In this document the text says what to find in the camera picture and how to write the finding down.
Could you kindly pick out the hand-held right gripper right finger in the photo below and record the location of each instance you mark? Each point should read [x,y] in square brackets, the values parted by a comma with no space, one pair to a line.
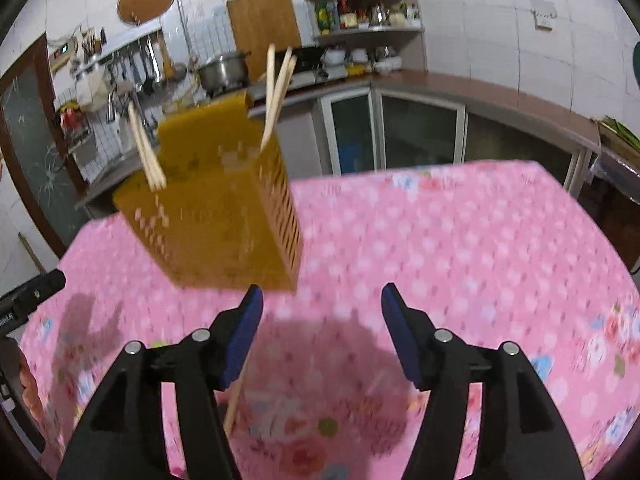
[399,332]

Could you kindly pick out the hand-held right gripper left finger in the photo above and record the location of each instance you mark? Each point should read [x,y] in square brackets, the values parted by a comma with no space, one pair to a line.
[244,332]

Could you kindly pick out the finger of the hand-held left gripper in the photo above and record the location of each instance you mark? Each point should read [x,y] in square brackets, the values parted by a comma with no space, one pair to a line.
[30,295]

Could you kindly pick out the wooden chopstick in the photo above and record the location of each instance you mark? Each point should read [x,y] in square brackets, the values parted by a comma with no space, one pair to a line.
[285,95]
[235,400]
[270,80]
[156,167]
[142,145]
[279,92]

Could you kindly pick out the yellow perforated utensil holder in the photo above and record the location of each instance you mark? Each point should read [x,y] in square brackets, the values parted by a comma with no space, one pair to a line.
[220,220]

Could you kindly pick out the pink floral tablecloth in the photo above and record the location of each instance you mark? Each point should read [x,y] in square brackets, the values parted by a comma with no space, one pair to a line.
[450,270]

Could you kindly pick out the dark wooden glass door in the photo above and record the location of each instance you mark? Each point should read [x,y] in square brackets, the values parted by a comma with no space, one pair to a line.
[35,160]

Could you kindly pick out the red and yellow bag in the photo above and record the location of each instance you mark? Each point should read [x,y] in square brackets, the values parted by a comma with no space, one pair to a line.
[70,115]

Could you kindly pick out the white hanging cloth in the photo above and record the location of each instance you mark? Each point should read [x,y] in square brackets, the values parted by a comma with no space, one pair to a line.
[92,87]

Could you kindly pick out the kitchen counter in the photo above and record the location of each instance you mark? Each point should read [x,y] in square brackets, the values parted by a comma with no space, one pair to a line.
[500,95]

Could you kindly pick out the steel utensil rack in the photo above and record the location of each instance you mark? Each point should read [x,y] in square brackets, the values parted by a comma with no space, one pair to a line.
[115,50]

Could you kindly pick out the steel pot with lid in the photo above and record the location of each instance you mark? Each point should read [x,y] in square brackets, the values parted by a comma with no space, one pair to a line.
[222,72]

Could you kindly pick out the cup of kitchen knives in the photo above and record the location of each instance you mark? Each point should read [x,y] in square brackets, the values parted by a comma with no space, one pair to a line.
[90,41]

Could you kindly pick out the black wok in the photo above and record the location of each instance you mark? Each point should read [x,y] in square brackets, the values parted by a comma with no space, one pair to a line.
[307,57]

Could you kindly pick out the green vegetables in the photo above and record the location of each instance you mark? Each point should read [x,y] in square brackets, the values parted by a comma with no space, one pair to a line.
[620,130]

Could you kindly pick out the grey corner shelf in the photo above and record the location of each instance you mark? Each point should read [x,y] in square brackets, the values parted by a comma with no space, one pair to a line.
[367,32]

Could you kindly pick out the rectangular wooden cutting board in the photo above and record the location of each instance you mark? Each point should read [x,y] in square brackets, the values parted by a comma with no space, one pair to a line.
[262,25]

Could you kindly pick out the green yellow bottle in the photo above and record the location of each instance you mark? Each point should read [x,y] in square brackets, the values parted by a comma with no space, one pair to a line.
[325,16]

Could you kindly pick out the red label bottle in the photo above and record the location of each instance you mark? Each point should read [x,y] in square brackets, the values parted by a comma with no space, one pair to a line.
[344,10]

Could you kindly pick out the green round board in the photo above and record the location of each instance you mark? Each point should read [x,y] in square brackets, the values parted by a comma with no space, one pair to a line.
[636,62]

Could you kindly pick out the white wall meter box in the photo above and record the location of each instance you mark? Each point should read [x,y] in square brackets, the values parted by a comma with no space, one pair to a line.
[60,57]

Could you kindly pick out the grey wall pipe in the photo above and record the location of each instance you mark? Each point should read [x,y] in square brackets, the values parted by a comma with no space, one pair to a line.
[181,10]

